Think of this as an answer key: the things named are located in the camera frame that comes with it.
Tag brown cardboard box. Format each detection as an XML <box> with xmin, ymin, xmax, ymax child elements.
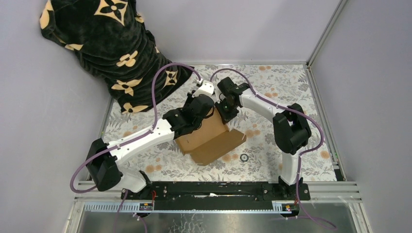
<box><xmin>175</xmin><ymin>110</ymin><xmax>247</xmax><ymax>166</ymax></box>

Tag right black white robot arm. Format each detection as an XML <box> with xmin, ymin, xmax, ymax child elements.
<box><xmin>215</xmin><ymin>77</ymin><xmax>311</xmax><ymax>200</ymax></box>

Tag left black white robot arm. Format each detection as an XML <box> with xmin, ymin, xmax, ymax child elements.
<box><xmin>86</xmin><ymin>94</ymin><xmax>214</xmax><ymax>200</ymax></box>

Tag floral patterned table mat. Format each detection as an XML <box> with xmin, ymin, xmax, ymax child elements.
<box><xmin>102</xmin><ymin>65</ymin><xmax>337</xmax><ymax>182</ymax></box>

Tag black floral plush blanket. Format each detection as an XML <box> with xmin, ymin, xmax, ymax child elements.
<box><xmin>39</xmin><ymin>0</ymin><xmax>192</xmax><ymax>114</ymax></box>

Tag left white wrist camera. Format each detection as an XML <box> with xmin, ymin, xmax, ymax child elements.
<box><xmin>192</xmin><ymin>80</ymin><xmax>214</xmax><ymax>97</ymax></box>

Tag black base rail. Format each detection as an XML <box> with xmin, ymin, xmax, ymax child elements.
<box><xmin>121</xmin><ymin>182</ymin><xmax>311</xmax><ymax>211</ymax></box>

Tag aluminium frame rails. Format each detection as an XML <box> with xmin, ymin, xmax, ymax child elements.
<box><xmin>63</xmin><ymin>0</ymin><xmax>374</xmax><ymax>233</ymax></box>

